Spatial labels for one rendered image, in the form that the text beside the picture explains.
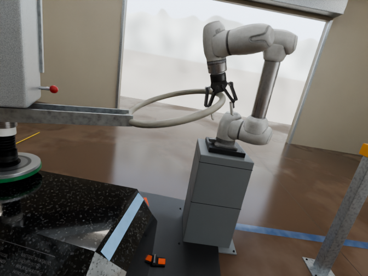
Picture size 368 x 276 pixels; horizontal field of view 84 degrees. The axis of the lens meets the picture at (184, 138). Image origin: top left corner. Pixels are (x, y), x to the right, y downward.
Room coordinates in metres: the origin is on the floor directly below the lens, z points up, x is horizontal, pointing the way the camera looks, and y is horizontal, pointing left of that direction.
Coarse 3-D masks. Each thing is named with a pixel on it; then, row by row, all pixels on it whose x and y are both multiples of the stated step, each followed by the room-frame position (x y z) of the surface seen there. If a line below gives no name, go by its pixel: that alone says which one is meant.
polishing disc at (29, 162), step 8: (24, 160) 0.73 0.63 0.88; (32, 160) 0.74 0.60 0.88; (40, 160) 0.76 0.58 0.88; (0, 168) 0.65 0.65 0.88; (8, 168) 0.66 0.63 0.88; (16, 168) 0.67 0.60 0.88; (24, 168) 0.68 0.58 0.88; (32, 168) 0.69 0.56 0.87; (0, 176) 0.61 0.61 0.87; (8, 176) 0.62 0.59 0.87; (16, 176) 0.64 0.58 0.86
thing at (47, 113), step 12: (0, 108) 0.65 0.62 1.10; (12, 108) 0.66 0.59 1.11; (24, 108) 0.68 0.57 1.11; (36, 108) 0.78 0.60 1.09; (48, 108) 0.80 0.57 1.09; (60, 108) 0.82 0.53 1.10; (72, 108) 0.84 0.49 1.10; (84, 108) 0.86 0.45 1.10; (96, 108) 0.88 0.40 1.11; (108, 108) 0.90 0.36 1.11; (0, 120) 0.65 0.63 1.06; (12, 120) 0.66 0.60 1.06; (24, 120) 0.68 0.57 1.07; (36, 120) 0.69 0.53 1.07; (48, 120) 0.71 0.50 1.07; (60, 120) 0.72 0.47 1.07; (72, 120) 0.74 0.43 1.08; (84, 120) 0.76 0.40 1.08; (96, 120) 0.78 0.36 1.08; (108, 120) 0.80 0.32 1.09; (120, 120) 0.82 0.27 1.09
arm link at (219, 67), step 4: (220, 60) 0.96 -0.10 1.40; (224, 60) 0.97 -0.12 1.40; (208, 64) 0.98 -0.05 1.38; (212, 64) 0.97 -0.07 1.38; (216, 64) 0.96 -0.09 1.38; (220, 64) 0.96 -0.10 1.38; (224, 64) 0.97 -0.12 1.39; (208, 68) 1.00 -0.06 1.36; (212, 68) 0.97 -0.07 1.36; (216, 68) 0.97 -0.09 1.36; (220, 68) 0.97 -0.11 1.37; (224, 68) 0.98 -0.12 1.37; (208, 72) 1.01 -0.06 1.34; (212, 72) 0.98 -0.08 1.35; (216, 72) 0.97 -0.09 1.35; (220, 72) 0.97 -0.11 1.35
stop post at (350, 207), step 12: (360, 168) 1.34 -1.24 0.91; (360, 180) 1.30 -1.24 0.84; (348, 192) 1.35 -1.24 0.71; (360, 192) 1.29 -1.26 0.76; (348, 204) 1.31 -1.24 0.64; (360, 204) 1.29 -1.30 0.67; (336, 216) 1.36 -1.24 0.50; (348, 216) 1.29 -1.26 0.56; (336, 228) 1.31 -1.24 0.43; (348, 228) 1.29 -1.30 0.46; (324, 240) 1.36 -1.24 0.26; (336, 240) 1.29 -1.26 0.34; (324, 252) 1.32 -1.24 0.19; (336, 252) 1.29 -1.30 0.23; (312, 264) 1.36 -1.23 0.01; (324, 264) 1.29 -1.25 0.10
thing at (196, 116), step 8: (160, 96) 1.18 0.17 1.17; (168, 96) 1.20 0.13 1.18; (224, 96) 0.94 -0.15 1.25; (136, 104) 1.07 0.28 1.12; (144, 104) 1.11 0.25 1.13; (216, 104) 0.85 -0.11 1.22; (200, 112) 0.78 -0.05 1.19; (208, 112) 0.80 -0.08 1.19; (136, 120) 0.81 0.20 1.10; (160, 120) 0.76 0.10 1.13; (168, 120) 0.75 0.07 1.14; (176, 120) 0.75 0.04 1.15; (184, 120) 0.75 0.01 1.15; (192, 120) 0.76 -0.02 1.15
